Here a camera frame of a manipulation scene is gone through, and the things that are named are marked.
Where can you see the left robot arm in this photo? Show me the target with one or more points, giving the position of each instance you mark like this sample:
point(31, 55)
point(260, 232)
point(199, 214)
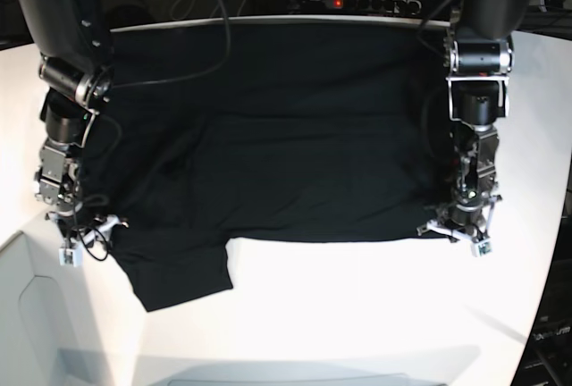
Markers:
point(479, 54)

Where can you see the black T-shirt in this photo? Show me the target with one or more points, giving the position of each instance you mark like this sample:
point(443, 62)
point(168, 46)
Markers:
point(308, 133)

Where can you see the white panel at table corner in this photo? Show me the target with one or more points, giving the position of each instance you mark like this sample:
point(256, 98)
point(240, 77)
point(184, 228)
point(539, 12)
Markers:
point(39, 345)

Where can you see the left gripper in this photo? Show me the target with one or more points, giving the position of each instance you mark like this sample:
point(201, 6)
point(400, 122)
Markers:
point(474, 190)

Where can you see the black power strip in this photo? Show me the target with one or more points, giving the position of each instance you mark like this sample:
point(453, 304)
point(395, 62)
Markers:
point(395, 8)

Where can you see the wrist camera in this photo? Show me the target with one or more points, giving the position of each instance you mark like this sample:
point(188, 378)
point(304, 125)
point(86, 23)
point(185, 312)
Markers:
point(481, 247)
point(70, 256)

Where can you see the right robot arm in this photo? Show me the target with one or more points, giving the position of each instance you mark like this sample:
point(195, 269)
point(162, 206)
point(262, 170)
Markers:
point(76, 63)

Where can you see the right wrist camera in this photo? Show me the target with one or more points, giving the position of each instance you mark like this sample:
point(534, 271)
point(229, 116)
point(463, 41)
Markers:
point(70, 256)

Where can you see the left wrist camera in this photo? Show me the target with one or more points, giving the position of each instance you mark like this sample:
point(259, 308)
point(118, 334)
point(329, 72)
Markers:
point(481, 247)

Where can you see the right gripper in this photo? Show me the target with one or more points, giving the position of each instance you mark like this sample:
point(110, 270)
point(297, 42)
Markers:
point(57, 184)

